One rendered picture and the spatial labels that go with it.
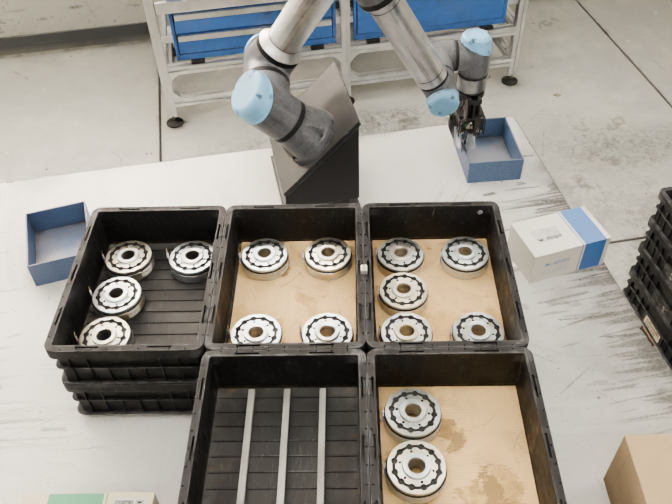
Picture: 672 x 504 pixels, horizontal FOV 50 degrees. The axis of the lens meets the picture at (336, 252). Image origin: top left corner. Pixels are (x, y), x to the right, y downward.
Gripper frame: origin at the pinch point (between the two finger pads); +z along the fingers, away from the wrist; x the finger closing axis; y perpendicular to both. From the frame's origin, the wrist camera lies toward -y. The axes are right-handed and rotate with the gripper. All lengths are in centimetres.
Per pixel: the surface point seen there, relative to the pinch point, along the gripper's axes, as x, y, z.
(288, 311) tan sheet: -50, 62, -8
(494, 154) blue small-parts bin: 10.2, -1.3, 4.9
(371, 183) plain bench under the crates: -26.3, 6.9, 5.3
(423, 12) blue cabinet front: 15, -142, 33
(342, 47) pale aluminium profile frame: -22, -137, 44
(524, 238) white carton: 5.8, 41.8, -3.7
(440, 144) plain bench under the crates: -4.1, -8.3, 5.3
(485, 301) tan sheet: -9, 63, -8
